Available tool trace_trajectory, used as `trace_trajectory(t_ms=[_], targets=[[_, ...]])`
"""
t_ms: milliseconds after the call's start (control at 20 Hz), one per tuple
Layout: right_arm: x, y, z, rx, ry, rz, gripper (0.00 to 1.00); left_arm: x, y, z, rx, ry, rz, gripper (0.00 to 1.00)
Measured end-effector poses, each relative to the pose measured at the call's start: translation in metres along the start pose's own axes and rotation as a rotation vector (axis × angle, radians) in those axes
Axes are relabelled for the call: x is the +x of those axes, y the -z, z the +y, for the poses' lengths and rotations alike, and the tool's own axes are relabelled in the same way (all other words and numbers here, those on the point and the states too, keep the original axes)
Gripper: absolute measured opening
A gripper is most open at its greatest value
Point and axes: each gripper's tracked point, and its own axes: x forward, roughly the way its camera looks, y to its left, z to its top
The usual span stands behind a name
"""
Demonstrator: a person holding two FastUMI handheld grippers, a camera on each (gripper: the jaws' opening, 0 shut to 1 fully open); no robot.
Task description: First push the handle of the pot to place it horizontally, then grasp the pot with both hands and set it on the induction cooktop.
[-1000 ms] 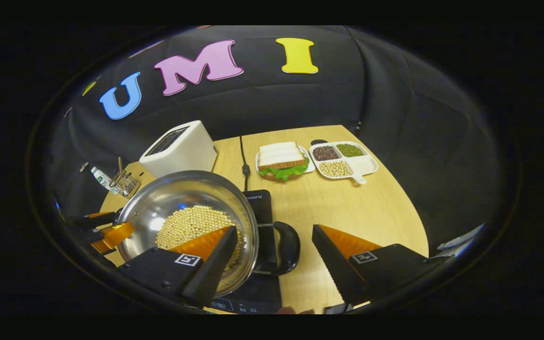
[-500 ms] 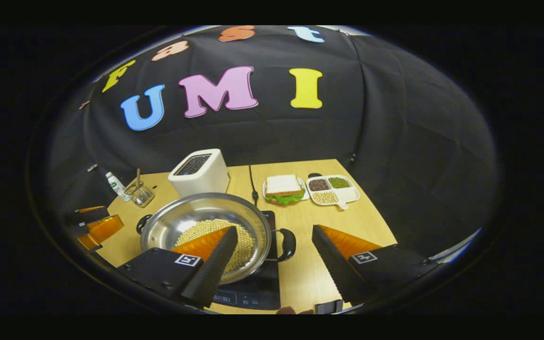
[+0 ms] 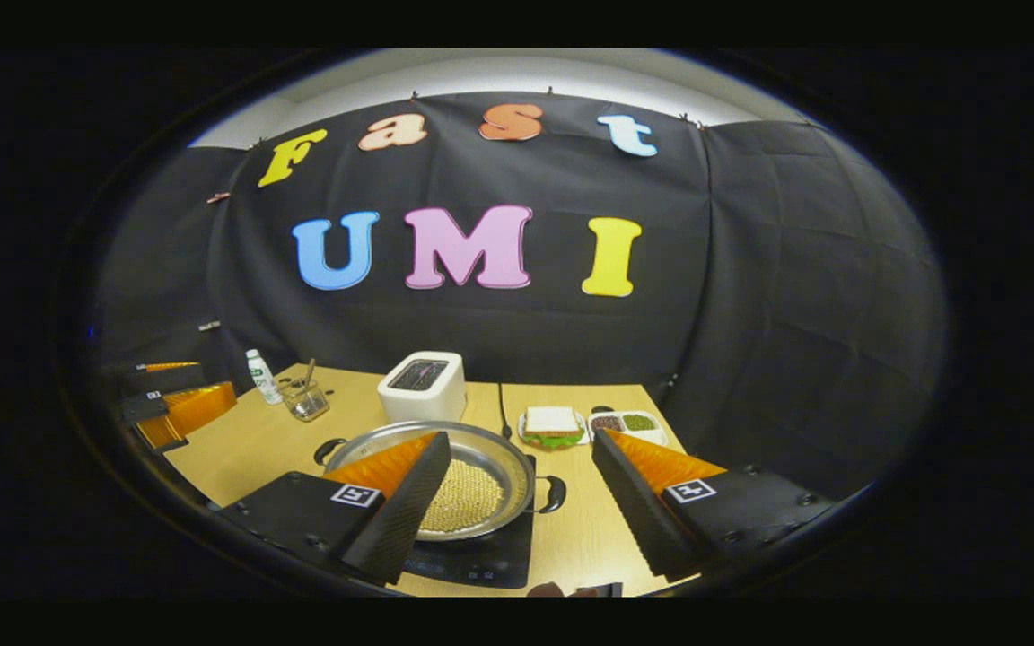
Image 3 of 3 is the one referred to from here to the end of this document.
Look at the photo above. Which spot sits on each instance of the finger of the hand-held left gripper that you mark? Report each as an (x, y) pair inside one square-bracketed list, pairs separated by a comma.
[(162, 380), (194, 411)]

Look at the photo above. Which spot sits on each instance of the white toaster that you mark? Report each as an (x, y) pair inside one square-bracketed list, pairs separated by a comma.
[(423, 399)]

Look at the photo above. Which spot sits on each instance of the pile of yellow soybeans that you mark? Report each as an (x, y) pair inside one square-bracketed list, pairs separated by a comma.
[(468, 498)]

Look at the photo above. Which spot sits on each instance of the small white plate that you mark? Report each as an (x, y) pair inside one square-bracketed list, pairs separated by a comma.
[(582, 438)]

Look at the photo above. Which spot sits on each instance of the black backdrop cloth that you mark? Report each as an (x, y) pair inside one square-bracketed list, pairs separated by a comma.
[(732, 314)]

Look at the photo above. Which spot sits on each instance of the stainless steel pot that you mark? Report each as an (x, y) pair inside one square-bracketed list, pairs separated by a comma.
[(481, 449)]

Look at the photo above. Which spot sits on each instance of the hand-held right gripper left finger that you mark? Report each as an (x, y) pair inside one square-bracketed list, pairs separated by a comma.
[(396, 529)]

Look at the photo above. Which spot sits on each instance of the black induction cooktop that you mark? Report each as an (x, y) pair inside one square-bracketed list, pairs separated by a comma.
[(481, 565)]

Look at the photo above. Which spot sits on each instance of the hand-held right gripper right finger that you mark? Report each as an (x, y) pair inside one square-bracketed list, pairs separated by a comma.
[(634, 516)]

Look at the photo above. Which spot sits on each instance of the white bottle green label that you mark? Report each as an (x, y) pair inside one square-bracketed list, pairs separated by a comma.
[(263, 381)]

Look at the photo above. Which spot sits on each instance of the white divided bean dish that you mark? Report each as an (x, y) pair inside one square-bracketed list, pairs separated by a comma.
[(625, 423)]

